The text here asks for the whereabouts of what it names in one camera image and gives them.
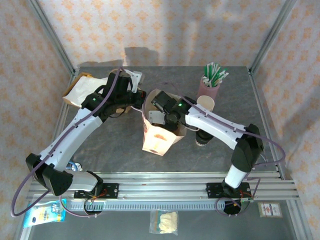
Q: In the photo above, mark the black plastic cup lid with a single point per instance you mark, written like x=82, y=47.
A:
x=203, y=137

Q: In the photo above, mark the aluminium frame post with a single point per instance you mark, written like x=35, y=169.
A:
x=54, y=40
x=272, y=37

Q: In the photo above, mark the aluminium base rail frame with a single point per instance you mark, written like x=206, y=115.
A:
x=162, y=190

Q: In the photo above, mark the brown cardboard napkin box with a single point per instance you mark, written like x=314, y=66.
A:
x=71, y=102

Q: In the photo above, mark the white paper napkins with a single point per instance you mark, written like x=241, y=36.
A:
x=82, y=86

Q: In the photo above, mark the aluminium table side rail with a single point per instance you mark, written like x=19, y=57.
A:
x=262, y=100
x=59, y=120

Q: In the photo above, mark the blue white snack packet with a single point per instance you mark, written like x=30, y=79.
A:
x=50, y=215

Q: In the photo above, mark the small red white sachet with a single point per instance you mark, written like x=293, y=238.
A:
x=270, y=209

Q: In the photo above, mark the pink straw holder cup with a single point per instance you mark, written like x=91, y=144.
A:
x=208, y=92

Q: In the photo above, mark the stacked paper cups black sleeve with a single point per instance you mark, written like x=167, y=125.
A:
x=205, y=102

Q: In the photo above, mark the clear zip bag yellow contents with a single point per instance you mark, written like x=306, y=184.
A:
x=165, y=221

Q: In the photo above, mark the white donut print paper bag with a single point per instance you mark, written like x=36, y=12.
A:
x=155, y=142

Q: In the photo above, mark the green white wrapped straw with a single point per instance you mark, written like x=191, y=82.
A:
x=207, y=72
x=220, y=75
x=223, y=77
x=211, y=71

